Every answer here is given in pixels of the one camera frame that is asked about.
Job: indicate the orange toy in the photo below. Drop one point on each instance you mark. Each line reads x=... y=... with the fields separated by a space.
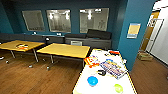
x=91 y=61

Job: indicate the yellow air hockey table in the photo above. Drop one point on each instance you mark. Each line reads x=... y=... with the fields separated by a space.
x=101 y=83

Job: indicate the red toy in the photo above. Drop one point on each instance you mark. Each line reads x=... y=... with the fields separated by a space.
x=114 y=52

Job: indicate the framed yellow wall notice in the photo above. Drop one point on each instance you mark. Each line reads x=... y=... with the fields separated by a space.
x=133 y=30

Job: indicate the colourful toy pile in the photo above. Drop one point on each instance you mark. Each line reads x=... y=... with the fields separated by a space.
x=113 y=68

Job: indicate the blue bowl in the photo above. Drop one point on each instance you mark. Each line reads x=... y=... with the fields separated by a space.
x=92 y=81

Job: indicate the woven basket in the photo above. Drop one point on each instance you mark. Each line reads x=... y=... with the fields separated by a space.
x=145 y=56

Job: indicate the large interior window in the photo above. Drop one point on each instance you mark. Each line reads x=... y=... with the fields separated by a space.
x=94 y=20
x=59 y=20
x=33 y=20

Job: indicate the orange paper packet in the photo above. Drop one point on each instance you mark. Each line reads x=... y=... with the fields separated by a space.
x=21 y=46

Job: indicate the green bowl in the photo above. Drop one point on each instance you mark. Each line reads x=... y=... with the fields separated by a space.
x=118 y=88

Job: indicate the dark grey bench sofa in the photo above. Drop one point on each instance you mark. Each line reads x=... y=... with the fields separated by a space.
x=30 y=37

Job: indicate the wooden door frame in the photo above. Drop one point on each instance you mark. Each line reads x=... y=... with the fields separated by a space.
x=146 y=33

